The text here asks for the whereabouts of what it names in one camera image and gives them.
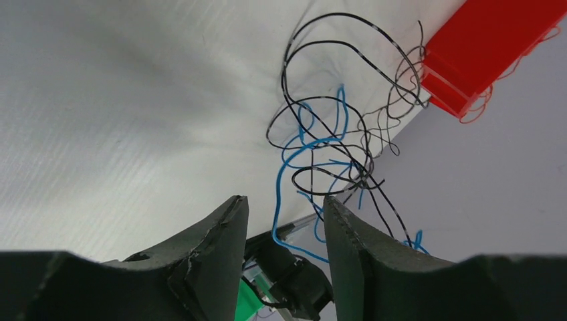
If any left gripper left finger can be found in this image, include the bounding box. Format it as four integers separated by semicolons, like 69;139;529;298
106;195;249;320

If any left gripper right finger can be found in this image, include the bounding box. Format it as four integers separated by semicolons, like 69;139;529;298
324;197;452;320

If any coloured wire bundle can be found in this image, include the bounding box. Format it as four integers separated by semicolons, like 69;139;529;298
265;12;431;264

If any red bin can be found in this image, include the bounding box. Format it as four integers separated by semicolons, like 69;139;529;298
421;0;566;118

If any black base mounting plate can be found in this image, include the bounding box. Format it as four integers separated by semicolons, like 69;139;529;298
235;231;334;320

